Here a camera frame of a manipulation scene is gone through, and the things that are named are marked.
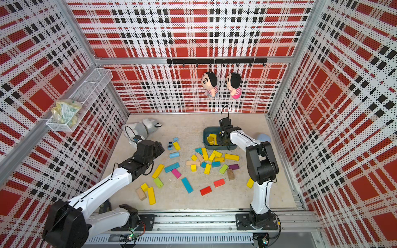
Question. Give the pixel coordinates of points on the blue-shirt hanging plush doll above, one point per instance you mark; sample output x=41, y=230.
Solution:
x=209, y=81

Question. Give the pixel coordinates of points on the large yellow block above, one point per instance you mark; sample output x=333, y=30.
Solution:
x=158, y=171

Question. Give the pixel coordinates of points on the dark teal plastic bin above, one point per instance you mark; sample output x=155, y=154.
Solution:
x=214, y=130

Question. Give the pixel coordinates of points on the yellow-green packet in basket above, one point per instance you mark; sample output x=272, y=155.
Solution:
x=65, y=112

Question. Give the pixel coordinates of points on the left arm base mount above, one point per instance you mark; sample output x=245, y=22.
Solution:
x=138, y=222

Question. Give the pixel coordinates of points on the natural wood block near-left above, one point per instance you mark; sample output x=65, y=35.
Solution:
x=141, y=194

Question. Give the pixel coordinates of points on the light green block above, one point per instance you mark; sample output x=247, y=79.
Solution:
x=223, y=169

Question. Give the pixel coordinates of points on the green block near-left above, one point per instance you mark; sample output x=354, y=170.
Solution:
x=158, y=183

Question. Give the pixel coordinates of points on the black hook rail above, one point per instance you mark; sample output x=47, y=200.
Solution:
x=210, y=61

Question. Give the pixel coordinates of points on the yellow bar block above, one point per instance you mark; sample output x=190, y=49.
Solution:
x=176, y=146

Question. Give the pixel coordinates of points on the small yellow cube near-left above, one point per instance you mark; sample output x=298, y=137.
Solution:
x=144, y=187

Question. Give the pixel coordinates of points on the long yellow block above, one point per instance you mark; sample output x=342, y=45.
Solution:
x=151, y=196
x=231, y=157

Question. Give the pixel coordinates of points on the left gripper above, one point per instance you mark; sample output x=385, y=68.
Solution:
x=158, y=148

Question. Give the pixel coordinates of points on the light blue cylinder block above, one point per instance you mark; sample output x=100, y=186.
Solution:
x=174, y=155

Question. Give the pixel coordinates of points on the yellow block pile centre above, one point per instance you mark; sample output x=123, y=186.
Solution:
x=216, y=157

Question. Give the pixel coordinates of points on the red block right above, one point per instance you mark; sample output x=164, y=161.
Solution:
x=219, y=183

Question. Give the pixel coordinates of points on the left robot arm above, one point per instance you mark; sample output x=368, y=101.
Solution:
x=70, y=223

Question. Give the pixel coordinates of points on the white wire wall basket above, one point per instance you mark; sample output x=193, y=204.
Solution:
x=86, y=94

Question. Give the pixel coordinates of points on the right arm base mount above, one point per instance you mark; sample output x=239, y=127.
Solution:
x=252, y=221

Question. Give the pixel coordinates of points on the magenta block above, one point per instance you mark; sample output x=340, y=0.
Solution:
x=176, y=173

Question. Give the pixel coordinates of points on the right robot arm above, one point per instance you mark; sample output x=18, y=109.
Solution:
x=261, y=164

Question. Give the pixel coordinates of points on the purple block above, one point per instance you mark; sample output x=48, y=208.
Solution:
x=233, y=166

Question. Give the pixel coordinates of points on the pink-shirt hanging plush doll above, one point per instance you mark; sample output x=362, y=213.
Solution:
x=233, y=84

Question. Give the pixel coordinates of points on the red block left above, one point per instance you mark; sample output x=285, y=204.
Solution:
x=205, y=190

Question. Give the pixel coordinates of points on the grey plush husky toy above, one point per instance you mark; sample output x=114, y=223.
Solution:
x=142, y=129

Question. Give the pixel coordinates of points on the red block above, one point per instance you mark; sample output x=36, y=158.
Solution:
x=219, y=183
x=205, y=190

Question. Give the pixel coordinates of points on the long teal block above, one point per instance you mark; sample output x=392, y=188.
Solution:
x=187, y=185

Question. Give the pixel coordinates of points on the brown wooden block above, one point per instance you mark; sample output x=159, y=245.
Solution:
x=230, y=174

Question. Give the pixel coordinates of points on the natural wood long block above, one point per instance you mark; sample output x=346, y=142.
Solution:
x=197, y=163

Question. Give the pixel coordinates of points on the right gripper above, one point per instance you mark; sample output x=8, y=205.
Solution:
x=219, y=140

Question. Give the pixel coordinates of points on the light blue alarm clock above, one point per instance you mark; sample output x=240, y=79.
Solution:
x=264, y=138

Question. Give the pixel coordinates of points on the small teal block centre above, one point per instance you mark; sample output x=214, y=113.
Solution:
x=216, y=164

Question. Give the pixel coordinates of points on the yellow angled block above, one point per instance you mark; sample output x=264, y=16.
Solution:
x=205, y=154

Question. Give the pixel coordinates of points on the long yellow block by bin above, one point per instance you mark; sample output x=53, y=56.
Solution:
x=231, y=157

